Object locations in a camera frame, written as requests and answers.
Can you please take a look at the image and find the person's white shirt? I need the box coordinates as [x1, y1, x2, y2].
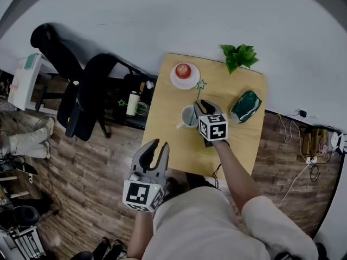
[140, 187, 319, 260]

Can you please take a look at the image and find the white mug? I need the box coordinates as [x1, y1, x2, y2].
[176, 104, 201, 130]

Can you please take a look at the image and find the clear glass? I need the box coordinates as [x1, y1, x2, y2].
[134, 101, 149, 116]

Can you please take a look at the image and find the white plate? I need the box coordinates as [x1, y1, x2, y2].
[170, 62, 201, 90]

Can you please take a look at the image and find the coiled black cable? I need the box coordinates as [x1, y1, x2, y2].
[310, 162, 322, 183]

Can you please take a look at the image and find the black folding chair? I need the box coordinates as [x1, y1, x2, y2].
[108, 55, 158, 131]

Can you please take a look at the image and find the white router with black antennas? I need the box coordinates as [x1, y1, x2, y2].
[329, 131, 347, 155]

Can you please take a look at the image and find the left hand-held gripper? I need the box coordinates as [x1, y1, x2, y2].
[122, 139, 170, 213]

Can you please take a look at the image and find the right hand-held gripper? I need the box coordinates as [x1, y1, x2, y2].
[193, 99, 229, 148]

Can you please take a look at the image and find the thin white cable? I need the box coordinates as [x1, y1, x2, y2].
[278, 114, 301, 144]

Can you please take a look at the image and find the long white cable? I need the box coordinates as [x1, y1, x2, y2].
[276, 160, 312, 208]

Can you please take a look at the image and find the green leafy plant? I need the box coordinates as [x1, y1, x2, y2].
[219, 44, 260, 75]

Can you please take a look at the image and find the red apple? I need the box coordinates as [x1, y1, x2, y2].
[175, 63, 192, 80]

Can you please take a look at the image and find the green snack packet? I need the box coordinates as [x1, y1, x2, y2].
[229, 90, 262, 124]

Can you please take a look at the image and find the person's left black shoe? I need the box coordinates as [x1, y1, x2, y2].
[165, 177, 190, 197]

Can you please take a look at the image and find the green and white box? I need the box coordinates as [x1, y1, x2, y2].
[23, 53, 39, 70]

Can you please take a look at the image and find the brown cardboard box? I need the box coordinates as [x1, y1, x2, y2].
[302, 128, 330, 157]

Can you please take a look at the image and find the person's left forearm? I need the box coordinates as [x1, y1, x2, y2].
[126, 211, 155, 259]

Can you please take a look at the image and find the person's black shoe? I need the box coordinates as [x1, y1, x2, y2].
[165, 177, 190, 197]
[185, 172, 217, 189]

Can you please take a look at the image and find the person's right forearm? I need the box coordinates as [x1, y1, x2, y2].
[211, 139, 261, 213]

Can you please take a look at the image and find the person's right black shoe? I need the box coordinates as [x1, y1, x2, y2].
[185, 172, 217, 189]

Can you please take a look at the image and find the white bottle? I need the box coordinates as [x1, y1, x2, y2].
[126, 90, 141, 117]

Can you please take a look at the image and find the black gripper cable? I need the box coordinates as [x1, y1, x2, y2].
[213, 163, 222, 189]

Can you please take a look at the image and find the tall black chair with headrest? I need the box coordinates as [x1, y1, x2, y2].
[30, 22, 109, 78]

